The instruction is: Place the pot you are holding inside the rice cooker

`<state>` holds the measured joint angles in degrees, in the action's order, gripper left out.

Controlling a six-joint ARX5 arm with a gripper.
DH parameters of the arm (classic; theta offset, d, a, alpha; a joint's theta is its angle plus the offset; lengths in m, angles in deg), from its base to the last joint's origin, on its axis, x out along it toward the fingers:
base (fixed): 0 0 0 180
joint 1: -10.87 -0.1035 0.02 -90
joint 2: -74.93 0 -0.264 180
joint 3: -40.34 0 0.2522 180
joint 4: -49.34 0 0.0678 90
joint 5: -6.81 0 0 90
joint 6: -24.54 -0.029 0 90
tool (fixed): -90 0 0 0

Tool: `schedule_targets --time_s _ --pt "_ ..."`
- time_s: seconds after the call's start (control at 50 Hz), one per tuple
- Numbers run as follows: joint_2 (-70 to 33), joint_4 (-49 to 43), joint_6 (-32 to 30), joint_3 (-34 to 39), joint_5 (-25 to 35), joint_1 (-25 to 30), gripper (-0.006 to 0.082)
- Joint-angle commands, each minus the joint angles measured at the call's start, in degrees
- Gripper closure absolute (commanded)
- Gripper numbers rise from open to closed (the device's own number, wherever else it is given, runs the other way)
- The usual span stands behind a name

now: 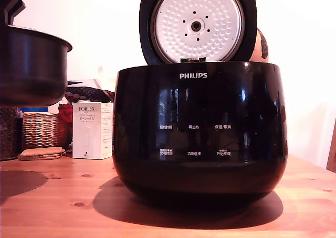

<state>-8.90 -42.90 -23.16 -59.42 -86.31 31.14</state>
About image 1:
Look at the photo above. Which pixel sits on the round cork coaster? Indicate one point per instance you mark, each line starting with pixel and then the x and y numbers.
pixel 44 151
pixel 36 157

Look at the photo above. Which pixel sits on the blue ball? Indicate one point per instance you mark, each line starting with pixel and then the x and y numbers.
pixel 34 109

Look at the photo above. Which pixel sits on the dark metal pot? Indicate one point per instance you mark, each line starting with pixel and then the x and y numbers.
pixel 31 65

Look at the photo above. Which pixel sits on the red knitted item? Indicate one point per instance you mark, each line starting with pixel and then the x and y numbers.
pixel 65 113

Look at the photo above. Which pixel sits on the woven wicker basket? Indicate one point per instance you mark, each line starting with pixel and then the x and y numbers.
pixel 42 130

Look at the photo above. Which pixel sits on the black Philips rice cooker body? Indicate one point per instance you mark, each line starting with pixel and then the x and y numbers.
pixel 199 104

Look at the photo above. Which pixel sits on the brown patterned vase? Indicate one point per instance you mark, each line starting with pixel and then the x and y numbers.
pixel 262 46

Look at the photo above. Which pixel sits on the white Porlex box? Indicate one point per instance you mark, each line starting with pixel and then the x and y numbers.
pixel 92 133

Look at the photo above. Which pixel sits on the white paper package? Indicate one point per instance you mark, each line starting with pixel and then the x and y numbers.
pixel 53 108

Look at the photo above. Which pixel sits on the glass jar of coffee beans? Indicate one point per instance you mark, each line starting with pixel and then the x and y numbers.
pixel 9 133

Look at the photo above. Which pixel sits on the dark dotted patterned cloth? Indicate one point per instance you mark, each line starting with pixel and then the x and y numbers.
pixel 89 93

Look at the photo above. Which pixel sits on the black rice cooker lid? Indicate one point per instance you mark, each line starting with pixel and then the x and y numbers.
pixel 197 25

